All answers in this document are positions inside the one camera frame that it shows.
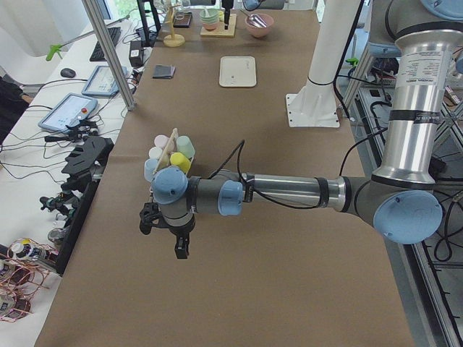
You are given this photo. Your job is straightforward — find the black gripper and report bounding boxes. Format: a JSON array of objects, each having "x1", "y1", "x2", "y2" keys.
[{"x1": 163, "y1": 213, "x2": 195, "y2": 260}]

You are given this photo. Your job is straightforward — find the mint green cup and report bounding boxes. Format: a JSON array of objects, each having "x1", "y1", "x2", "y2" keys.
[{"x1": 176, "y1": 135, "x2": 195, "y2": 158}]

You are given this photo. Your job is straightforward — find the light blue cup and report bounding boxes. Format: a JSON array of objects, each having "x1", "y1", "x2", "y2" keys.
[{"x1": 143, "y1": 158, "x2": 158, "y2": 182}]

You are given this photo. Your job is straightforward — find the yellow cup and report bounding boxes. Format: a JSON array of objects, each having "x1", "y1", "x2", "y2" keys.
[{"x1": 170, "y1": 152, "x2": 191, "y2": 174}]

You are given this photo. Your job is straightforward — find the cream white cup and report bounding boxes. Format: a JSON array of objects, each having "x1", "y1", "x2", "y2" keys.
[{"x1": 148, "y1": 146, "x2": 163, "y2": 160}]

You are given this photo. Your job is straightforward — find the pink cup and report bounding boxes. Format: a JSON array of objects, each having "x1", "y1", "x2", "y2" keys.
[{"x1": 154, "y1": 134, "x2": 169, "y2": 149}]

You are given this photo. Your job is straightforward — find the cream rabbit tray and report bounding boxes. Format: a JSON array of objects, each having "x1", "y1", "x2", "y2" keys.
[{"x1": 218, "y1": 56, "x2": 257, "y2": 87}]

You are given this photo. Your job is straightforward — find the teach pendant tablet near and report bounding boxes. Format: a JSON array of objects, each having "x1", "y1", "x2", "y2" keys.
[{"x1": 38, "y1": 93, "x2": 98, "y2": 133}]

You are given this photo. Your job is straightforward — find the teach pendant tablet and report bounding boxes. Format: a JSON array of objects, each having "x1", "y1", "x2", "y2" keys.
[
  {"x1": 38, "y1": 93, "x2": 98, "y2": 133},
  {"x1": 81, "y1": 65, "x2": 119, "y2": 98}
]

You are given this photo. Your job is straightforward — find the grey folded cloth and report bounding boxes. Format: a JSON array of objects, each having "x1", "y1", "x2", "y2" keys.
[{"x1": 152, "y1": 64, "x2": 176, "y2": 79}]

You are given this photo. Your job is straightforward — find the teach pendant tablet far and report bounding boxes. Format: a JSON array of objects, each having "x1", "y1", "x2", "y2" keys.
[{"x1": 81, "y1": 65, "x2": 119, "y2": 98}]

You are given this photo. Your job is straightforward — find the wooden mug tree stand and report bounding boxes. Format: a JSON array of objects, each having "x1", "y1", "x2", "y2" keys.
[{"x1": 163, "y1": 1, "x2": 185, "y2": 48}]

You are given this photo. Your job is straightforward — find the black computer mouse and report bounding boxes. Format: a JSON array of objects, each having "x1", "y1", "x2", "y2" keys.
[{"x1": 60, "y1": 68, "x2": 76, "y2": 78}]

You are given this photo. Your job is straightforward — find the black keyboard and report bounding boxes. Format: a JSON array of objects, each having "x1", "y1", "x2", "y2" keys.
[{"x1": 89, "y1": 26, "x2": 122, "y2": 62}]

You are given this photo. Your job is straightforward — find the wooden cutting board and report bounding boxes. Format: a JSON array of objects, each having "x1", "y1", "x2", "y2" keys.
[{"x1": 200, "y1": 14, "x2": 237, "y2": 38}]

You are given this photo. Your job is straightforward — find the pink bowl with ice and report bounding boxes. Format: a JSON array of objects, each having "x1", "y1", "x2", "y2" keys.
[{"x1": 245, "y1": 13, "x2": 274, "y2": 38}]

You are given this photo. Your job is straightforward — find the stacked mint green bowls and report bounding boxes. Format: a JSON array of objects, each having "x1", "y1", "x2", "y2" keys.
[{"x1": 200, "y1": 9, "x2": 219, "y2": 31}]

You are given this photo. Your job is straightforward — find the metal ice scoop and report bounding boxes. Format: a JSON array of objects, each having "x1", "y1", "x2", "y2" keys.
[{"x1": 240, "y1": 9, "x2": 268, "y2": 27}]

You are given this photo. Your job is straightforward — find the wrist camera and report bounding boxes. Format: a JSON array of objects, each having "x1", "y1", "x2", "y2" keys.
[{"x1": 139, "y1": 202, "x2": 165, "y2": 235}]

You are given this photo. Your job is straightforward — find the white wire cup rack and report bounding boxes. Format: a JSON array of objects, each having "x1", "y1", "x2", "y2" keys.
[{"x1": 148, "y1": 156, "x2": 195, "y2": 200}]

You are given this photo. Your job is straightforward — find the wooden rack handle rod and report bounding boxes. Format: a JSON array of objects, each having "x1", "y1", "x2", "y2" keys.
[{"x1": 153, "y1": 128, "x2": 179, "y2": 174}]

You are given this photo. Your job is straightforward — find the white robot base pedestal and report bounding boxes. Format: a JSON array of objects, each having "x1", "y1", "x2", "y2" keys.
[{"x1": 286, "y1": 0, "x2": 362, "y2": 128}]

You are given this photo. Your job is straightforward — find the aluminium frame post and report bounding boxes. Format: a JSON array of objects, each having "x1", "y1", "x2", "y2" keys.
[{"x1": 82, "y1": 0, "x2": 135, "y2": 111}]

